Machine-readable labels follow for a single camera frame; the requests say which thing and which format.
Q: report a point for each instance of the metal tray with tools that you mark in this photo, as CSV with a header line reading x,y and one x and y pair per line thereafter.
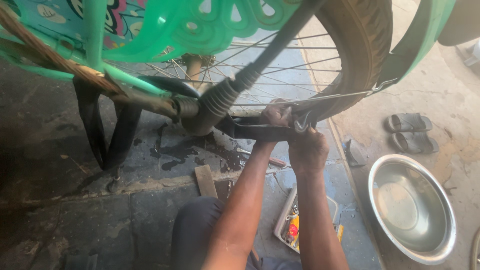
x,y
285,221

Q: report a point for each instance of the grey rubber sandal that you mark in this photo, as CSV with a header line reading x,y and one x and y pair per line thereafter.
x,y
408,122
414,142

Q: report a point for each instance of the person's left hand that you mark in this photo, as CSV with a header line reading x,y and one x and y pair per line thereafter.
x,y
273,114

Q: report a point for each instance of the small wooden block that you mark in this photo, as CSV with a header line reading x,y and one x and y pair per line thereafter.
x,y
206,181

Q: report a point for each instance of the green metal mudguard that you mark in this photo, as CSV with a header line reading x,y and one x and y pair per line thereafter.
x,y
414,41

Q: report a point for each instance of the thin metal mudguard stay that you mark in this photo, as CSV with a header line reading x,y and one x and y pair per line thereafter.
x,y
337,95

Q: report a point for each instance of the yellow red packet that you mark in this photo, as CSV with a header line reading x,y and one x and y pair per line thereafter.
x,y
293,229

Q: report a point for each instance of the person's dark trousers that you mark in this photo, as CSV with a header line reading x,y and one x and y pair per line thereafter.
x,y
195,232

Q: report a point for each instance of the spoked bicycle wheel with tyre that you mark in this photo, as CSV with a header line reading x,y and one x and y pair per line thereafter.
x,y
360,45

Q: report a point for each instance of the green plastic wheel guard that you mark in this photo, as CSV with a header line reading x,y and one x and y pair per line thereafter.
x,y
187,26

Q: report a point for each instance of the black rubber tube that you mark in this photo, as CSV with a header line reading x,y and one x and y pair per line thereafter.
x,y
262,132

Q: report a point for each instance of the green bicycle frame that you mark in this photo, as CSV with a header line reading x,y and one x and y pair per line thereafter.
x,y
93,33

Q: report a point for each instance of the black rod with coil spring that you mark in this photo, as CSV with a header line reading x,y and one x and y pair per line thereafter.
x,y
240,84

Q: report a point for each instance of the large steel bowl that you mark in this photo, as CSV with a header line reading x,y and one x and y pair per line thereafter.
x,y
412,210

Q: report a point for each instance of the dark rubber scrap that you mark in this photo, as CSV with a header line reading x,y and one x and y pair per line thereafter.
x,y
354,153

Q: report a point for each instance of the white plastic object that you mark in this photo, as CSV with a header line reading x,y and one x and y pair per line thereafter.
x,y
473,56

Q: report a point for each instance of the person's left fingers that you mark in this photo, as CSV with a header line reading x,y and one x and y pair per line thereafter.
x,y
278,108

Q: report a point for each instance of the grey metal tyre lever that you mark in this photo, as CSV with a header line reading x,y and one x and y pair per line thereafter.
x,y
302,120

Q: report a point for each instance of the teal flower painted panel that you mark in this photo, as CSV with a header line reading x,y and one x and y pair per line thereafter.
x,y
56,15

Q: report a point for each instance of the person's right fingers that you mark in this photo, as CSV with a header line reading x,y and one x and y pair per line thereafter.
x,y
304,133

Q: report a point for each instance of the black bicycle kickstand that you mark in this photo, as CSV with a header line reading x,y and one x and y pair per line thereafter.
x,y
114,180

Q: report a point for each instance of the person's right hand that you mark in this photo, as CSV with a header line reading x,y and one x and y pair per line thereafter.
x,y
308,153

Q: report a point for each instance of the dark grey curved panel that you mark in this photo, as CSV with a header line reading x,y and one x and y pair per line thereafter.
x,y
461,22

